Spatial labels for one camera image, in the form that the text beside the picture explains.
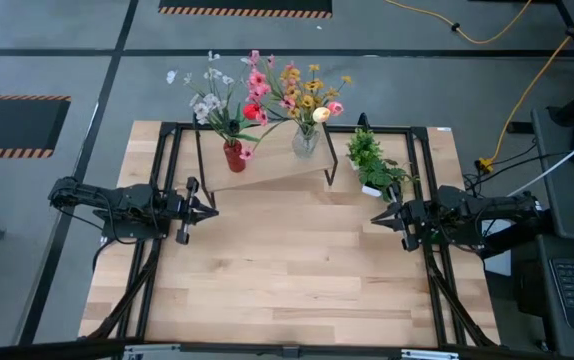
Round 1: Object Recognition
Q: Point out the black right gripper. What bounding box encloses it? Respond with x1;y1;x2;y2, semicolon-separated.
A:
370;182;438;253

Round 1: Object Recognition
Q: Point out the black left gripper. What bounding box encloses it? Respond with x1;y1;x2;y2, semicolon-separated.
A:
164;176;220;246

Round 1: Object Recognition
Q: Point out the red ribbed glass vase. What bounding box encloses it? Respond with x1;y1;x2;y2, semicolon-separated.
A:
222;139;247;174

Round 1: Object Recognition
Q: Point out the white artificial flower bunch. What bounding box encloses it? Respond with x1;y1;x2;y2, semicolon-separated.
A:
165;49;243;147

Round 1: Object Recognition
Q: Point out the red artificial tulip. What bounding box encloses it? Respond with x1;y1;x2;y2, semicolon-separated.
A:
239;102;263;146

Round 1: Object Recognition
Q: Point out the clear cut-glass vase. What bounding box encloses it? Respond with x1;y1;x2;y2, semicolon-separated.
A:
291;124;321;160

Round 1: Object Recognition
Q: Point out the pink artificial flower bunch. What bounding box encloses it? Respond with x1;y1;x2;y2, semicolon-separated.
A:
238;48;301;162

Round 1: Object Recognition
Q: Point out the wooden shelf with black legs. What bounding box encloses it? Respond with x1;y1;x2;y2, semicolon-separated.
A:
192;110;341;209

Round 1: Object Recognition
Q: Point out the broad-leaf potted plant white pot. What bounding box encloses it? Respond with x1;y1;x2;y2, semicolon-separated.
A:
356;157;414;204

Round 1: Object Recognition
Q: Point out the small-leaf potted plant white pot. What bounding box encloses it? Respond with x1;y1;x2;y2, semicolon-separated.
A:
345;128;384;169

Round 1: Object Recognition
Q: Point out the white paper sheet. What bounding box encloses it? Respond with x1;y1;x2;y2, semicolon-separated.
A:
481;219;512;277

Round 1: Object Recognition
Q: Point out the dark grey desk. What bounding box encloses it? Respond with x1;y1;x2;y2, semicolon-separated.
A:
511;234;574;360
531;107;574;246

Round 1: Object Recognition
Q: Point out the black hazard-striped floor mat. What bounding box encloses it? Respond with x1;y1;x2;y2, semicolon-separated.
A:
158;0;333;20
0;94;72;160

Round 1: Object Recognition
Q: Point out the black aluminium table frame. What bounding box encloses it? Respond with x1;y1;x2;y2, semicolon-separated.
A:
0;108;574;360

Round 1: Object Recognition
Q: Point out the silver aluminium frame bracket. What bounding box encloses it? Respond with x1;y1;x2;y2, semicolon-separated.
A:
124;343;181;360
400;348;461;360

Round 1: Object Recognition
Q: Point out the white cable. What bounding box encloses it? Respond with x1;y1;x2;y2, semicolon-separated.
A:
506;128;574;198

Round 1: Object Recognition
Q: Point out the yellow extension cable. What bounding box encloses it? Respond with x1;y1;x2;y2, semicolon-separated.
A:
476;0;574;174

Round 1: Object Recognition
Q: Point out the yellow cable with black connector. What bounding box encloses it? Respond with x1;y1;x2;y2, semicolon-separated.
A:
384;0;534;45

